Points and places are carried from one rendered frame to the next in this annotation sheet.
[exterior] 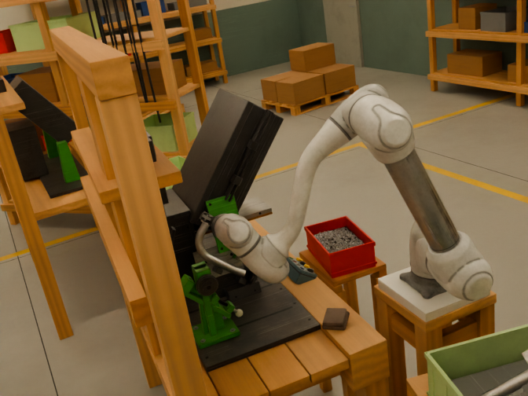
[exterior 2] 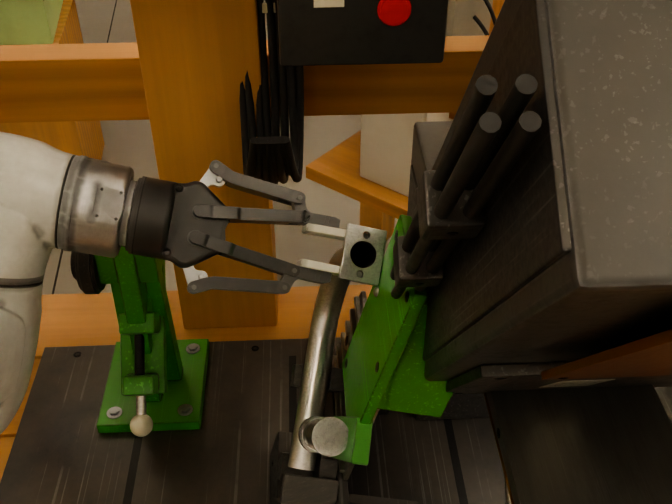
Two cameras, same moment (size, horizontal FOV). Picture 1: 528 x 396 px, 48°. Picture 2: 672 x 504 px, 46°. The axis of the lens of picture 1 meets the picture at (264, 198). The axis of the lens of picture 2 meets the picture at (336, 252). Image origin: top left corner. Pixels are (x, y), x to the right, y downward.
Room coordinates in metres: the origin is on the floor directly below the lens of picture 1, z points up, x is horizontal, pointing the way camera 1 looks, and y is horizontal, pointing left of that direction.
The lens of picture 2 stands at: (2.23, -0.38, 1.72)
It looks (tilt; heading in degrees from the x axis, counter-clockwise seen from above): 39 degrees down; 106
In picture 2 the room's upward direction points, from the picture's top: straight up
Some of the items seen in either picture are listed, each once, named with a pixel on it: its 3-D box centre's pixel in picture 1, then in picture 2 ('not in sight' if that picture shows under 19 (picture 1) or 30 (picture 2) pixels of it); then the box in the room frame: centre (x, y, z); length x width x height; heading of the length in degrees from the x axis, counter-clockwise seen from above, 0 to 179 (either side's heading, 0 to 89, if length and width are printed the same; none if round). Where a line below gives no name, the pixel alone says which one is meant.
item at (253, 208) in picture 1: (222, 218); (568, 395); (2.30, 0.18, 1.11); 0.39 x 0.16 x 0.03; 109
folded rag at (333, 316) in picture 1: (335, 318); not in sight; (1.74, -0.18, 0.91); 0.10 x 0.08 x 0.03; 159
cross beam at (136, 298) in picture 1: (108, 232); (429, 75); (2.08, 0.60, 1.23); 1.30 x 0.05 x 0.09; 19
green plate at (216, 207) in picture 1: (223, 220); (411, 333); (2.15, 0.17, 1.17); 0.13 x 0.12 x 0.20; 19
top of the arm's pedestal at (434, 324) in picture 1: (432, 294); not in sight; (1.92, -0.57, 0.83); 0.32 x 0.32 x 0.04; 21
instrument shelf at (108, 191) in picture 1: (117, 152); not in sight; (2.11, 0.50, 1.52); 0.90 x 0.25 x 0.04; 19
